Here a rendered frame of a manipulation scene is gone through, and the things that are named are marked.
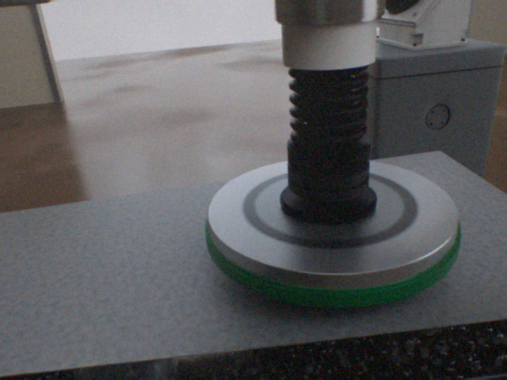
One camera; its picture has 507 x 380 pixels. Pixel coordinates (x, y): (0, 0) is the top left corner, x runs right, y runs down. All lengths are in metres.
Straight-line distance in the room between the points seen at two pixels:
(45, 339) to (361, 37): 0.32
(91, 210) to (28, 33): 4.83
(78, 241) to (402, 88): 1.04
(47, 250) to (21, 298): 0.08
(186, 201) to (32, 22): 4.85
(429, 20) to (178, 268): 1.15
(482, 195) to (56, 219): 0.49
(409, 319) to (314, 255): 0.09
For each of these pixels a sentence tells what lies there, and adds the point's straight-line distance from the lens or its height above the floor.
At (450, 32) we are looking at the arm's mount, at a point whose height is 0.89.
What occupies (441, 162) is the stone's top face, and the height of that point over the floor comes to 0.82.
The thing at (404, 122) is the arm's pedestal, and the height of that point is 0.66.
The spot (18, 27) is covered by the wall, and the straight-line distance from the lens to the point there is 5.37.
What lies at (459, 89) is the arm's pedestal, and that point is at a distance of 1.45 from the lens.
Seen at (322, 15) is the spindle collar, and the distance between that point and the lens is 0.31.
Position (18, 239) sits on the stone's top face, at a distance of 0.55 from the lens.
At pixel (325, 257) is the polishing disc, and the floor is 0.88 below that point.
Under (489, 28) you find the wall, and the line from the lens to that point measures 6.52.
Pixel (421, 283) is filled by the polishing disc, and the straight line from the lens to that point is 0.34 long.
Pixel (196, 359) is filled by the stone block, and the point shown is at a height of 0.82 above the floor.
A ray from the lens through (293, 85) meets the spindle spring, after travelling 0.35.
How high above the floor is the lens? 1.06
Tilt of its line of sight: 26 degrees down
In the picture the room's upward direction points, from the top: 4 degrees counter-clockwise
